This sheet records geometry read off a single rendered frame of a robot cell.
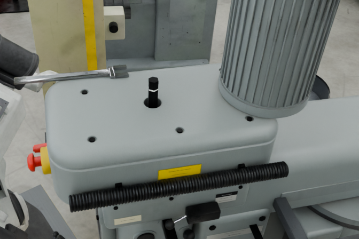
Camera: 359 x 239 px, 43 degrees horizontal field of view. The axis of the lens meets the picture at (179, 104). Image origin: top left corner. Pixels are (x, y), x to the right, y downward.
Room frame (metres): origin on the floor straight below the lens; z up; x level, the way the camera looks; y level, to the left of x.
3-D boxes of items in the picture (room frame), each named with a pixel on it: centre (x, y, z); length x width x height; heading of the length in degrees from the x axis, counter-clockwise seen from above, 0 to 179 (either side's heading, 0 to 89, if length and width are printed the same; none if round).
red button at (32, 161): (0.65, 0.30, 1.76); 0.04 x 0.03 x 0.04; 18
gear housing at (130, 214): (0.74, 0.02, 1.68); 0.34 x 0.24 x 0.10; 108
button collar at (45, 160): (0.66, 0.28, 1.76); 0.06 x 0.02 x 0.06; 18
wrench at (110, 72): (0.79, 0.24, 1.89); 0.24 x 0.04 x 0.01; 107
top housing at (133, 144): (0.73, 0.04, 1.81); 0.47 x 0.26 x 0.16; 108
